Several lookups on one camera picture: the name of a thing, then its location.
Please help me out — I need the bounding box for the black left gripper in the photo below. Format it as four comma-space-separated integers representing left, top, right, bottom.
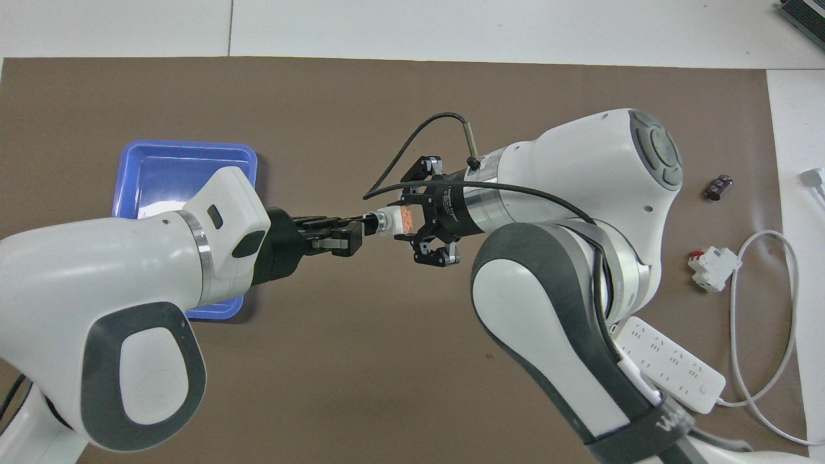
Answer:
250, 206, 365, 288

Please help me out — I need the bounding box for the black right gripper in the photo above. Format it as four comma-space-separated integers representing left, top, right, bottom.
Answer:
394, 154, 486, 267

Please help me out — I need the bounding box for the orange and green selector switch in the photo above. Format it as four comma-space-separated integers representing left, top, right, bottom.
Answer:
362, 206, 415, 238

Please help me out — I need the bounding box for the brown table mat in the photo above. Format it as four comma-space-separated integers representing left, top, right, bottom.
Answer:
0, 57, 810, 464

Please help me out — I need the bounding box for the blue plastic tray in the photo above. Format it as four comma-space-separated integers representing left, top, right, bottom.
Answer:
112, 140, 258, 322

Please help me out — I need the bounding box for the small dark cylindrical capacitor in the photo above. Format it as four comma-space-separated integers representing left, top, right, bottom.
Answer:
704, 173, 735, 202

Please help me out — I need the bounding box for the white red circuit breaker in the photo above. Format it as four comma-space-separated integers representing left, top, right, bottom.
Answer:
686, 246, 743, 293

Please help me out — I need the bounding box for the white power strip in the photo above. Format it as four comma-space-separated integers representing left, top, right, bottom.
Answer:
609, 316, 726, 414

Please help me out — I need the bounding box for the grey ribbed device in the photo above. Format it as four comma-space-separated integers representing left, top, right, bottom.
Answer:
775, 0, 825, 43

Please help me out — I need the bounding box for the white power cable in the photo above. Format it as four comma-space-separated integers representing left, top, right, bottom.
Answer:
715, 230, 825, 447

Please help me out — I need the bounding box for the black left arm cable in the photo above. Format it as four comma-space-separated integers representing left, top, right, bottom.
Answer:
0, 372, 32, 421

